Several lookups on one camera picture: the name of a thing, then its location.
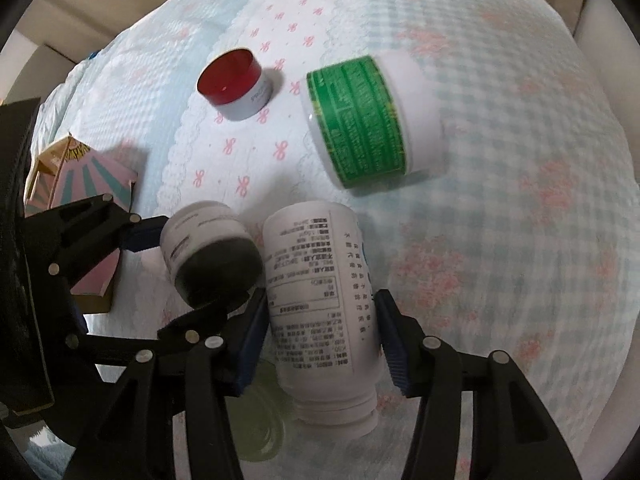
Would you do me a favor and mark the white bottle with text label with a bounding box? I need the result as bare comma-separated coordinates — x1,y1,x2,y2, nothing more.
262,200,387,436

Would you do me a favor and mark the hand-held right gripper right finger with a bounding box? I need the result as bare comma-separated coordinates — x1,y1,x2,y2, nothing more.
374,287,587,480

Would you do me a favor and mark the white bottle with green label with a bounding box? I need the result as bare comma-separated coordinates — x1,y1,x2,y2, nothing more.
300,53,447,191

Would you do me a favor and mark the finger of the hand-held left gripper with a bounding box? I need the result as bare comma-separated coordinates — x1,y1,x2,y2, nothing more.
65,280,266,376
22,194,170,306

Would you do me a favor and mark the checked bow print blanket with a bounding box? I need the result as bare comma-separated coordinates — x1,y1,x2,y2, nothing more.
10,0,640,480

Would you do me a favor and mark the white jar with red lid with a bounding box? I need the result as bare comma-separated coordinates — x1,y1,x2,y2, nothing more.
196,48,274,122

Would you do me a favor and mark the white jar with black lid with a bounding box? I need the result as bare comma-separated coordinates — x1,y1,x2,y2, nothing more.
160,201,265,309

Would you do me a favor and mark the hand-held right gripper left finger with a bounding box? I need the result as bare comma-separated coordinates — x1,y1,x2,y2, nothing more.
65,287,272,480

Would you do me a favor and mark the clear plastic lid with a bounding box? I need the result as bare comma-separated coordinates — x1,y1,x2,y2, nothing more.
235,364,302,462

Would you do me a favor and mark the pink striped paper box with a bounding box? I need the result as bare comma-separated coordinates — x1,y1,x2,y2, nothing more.
24,132,142,314

